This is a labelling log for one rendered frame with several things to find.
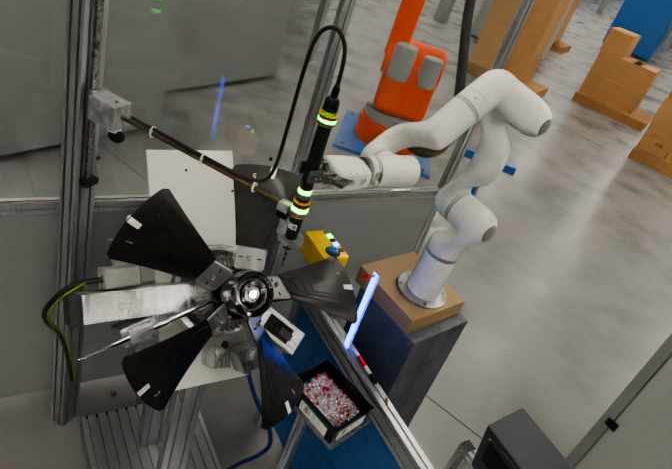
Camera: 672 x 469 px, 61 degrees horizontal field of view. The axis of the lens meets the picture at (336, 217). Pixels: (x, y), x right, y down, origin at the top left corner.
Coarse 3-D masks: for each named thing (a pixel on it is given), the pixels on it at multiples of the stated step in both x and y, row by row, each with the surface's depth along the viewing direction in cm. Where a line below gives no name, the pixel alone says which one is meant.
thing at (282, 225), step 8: (280, 200) 143; (288, 200) 144; (280, 208) 142; (288, 208) 142; (280, 216) 143; (288, 216) 143; (280, 224) 144; (280, 232) 145; (280, 240) 144; (288, 240) 144; (296, 240) 145
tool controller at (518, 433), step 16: (512, 416) 133; (528, 416) 133; (496, 432) 129; (512, 432) 130; (528, 432) 130; (480, 448) 136; (496, 448) 129; (512, 448) 127; (528, 448) 127; (544, 448) 127; (480, 464) 138; (496, 464) 131; (512, 464) 125; (528, 464) 124; (544, 464) 124; (560, 464) 124
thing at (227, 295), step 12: (240, 276) 143; (252, 276) 145; (264, 276) 147; (228, 288) 144; (240, 288) 144; (252, 288) 146; (264, 288) 148; (216, 300) 151; (228, 300) 144; (240, 300) 144; (252, 300) 146; (264, 300) 147; (228, 312) 152; (240, 312) 143; (252, 312) 144; (264, 312) 146
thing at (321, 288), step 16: (288, 272) 162; (304, 272) 165; (320, 272) 167; (288, 288) 156; (304, 288) 159; (320, 288) 162; (336, 288) 166; (320, 304) 158; (336, 304) 162; (352, 304) 166; (352, 320) 163
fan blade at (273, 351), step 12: (264, 336) 153; (264, 348) 150; (276, 348) 158; (264, 360) 148; (276, 360) 155; (264, 372) 147; (276, 372) 152; (288, 372) 159; (264, 384) 146; (276, 384) 151; (288, 384) 157; (300, 384) 162; (264, 396) 145; (276, 396) 150; (288, 396) 155; (300, 396) 160; (264, 408) 145; (276, 408) 149; (264, 420) 145; (276, 420) 148
